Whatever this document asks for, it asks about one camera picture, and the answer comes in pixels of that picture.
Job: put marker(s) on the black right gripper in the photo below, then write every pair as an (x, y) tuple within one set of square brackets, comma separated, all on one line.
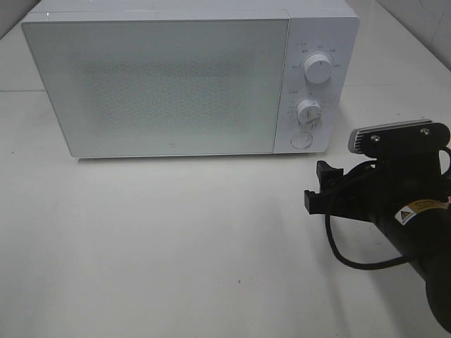
[(370, 191)]

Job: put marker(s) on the round white door button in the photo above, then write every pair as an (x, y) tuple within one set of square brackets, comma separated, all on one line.
[(301, 140)]

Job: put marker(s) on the white microwave door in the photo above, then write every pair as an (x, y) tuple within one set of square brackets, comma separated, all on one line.
[(162, 88)]

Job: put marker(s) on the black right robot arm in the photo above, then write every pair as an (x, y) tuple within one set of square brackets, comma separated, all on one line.
[(406, 196)]

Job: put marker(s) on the lower white timer knob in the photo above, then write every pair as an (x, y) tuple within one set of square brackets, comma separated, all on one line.
[(308, 111)]

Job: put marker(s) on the white microwave oven body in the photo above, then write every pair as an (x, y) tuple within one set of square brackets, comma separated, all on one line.
[(329, 26)]

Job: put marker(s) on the upper white power knob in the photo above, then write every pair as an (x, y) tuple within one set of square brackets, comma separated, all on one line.
[(318, 67)]

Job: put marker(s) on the wrist camera with silver heatsink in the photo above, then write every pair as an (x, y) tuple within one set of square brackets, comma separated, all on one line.
[(399, 139)]

